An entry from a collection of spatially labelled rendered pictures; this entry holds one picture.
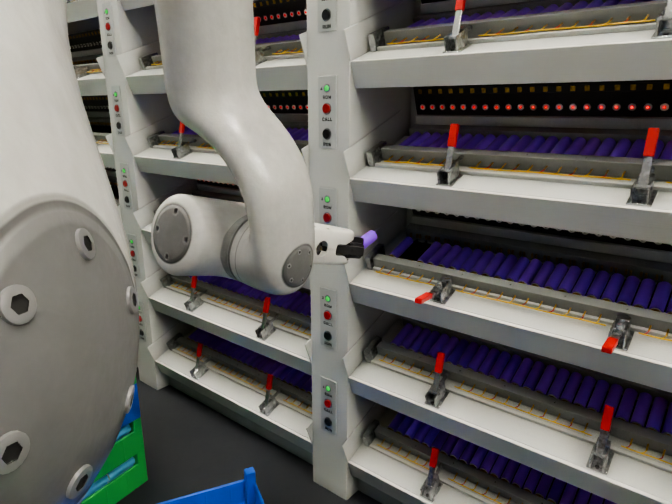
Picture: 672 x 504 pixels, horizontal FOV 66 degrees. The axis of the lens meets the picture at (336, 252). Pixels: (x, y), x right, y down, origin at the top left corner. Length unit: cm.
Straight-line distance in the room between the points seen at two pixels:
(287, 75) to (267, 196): 56
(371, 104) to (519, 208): 34
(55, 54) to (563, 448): 84
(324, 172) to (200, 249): 47
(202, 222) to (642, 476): 69
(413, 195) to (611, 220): 29
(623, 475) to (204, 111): 73
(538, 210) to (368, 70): 35
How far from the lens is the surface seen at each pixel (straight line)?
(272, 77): 104
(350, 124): 91
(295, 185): 49
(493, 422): 93
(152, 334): 158
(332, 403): 109
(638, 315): 82
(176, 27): 51
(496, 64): 79
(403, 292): 91
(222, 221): 54
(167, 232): 55
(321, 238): 65
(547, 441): 91
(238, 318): 129
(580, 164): 81
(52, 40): 19
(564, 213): 76
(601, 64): 75
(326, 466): 120
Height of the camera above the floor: 80
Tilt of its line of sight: 16 degrees down
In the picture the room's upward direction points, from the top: straight up
